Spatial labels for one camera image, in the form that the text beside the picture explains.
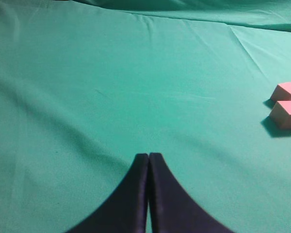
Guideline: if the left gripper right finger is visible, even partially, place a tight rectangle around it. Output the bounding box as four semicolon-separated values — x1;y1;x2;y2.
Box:
148;153;232;233

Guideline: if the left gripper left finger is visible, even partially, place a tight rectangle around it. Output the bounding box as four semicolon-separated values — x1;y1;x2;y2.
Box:
68;153;148;233

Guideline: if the pink cube column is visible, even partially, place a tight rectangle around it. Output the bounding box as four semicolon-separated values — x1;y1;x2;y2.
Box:
269;100;291;130
270;82;291;102

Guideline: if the green cloth backdrop and cover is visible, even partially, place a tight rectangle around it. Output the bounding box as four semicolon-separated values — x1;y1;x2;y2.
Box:
0;0;291;233

